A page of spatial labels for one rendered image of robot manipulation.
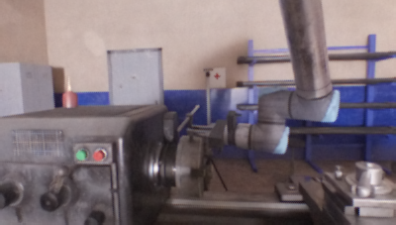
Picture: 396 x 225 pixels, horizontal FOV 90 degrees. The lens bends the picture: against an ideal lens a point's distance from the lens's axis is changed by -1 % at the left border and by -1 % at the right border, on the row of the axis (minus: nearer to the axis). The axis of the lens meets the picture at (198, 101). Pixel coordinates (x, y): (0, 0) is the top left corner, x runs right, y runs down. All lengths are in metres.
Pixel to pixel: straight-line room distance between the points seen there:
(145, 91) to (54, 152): 3.36
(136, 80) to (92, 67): 0.97
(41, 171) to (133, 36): 3.68
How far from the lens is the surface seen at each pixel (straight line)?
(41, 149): 0.84
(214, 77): 3.72
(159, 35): 4.12
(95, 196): 0.77
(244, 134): 0.71
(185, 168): 0.79
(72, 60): 4.92
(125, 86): 4.24
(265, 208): 1.14
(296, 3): 0.51
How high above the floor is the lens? 1.44
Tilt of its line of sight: 5 degrees down
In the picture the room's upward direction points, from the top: 1 degrees counter-clockwise
